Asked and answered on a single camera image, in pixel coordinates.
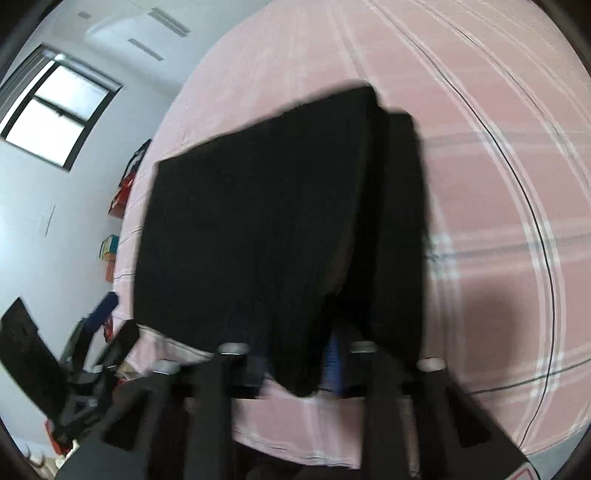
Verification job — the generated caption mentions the red gift box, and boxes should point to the red gift box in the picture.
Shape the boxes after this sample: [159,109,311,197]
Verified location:
[108,182,136,219]

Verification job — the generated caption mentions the red and black bag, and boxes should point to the red and black bag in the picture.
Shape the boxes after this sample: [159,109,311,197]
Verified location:
[124,138,152,183]

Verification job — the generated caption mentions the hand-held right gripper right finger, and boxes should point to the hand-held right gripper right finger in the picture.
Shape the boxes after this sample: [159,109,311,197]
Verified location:
[323,339,541,480]

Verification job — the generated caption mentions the teal box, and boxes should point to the teal box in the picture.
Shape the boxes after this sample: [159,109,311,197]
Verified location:
[98,234,120,260]

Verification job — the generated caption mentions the pink plaid bed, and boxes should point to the pink plaid bed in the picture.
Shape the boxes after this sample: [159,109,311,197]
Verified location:
[111,0,591,472]

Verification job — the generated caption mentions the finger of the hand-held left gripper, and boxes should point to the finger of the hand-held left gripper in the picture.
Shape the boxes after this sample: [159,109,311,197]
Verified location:
[95,319,140,374]
[67,292,120,365]

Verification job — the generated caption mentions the black pants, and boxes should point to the black pants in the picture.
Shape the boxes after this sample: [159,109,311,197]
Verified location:
[134,83,430,398]

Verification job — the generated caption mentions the black framed window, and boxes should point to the black framed window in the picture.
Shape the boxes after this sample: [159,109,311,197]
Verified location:
[0,44,123,172]

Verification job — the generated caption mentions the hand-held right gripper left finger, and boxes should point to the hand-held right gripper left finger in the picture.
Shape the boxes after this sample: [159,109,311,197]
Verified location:
[55,342,269,480]

